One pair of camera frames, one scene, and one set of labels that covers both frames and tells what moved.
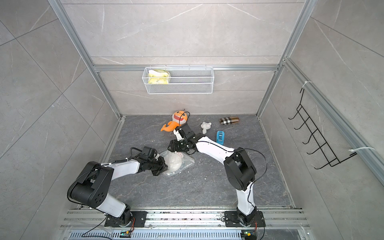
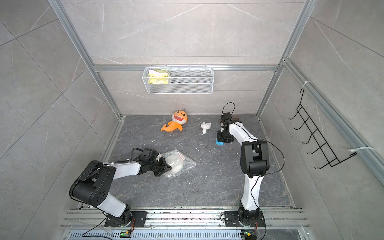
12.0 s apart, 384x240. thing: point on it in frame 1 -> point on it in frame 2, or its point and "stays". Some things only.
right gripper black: [174, 144] -> [220, 139]
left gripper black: [163, 167] stays
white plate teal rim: [174, 161] stays
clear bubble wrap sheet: [176, 162] stays
